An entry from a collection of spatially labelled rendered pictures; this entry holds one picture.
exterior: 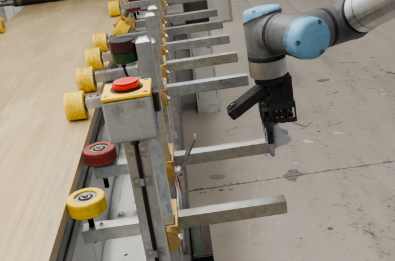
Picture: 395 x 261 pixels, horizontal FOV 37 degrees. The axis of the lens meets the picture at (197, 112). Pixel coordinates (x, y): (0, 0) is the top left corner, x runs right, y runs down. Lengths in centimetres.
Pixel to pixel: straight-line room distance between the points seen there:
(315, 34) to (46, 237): 68
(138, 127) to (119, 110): 4
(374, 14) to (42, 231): 79
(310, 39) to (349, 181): 189
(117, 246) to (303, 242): 120
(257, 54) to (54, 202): 56
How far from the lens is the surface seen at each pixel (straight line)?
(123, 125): 84
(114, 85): 85
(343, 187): 305
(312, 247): 262
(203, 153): 148
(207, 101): 411
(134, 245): 162
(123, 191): 189
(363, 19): 131
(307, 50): 128
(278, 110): 146
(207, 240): 143
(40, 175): 144
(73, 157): 149
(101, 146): 149
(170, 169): 142
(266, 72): 140
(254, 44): 139
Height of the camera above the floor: 147
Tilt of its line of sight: 21 degrees down
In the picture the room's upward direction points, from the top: 8 degrees counter-clockwise
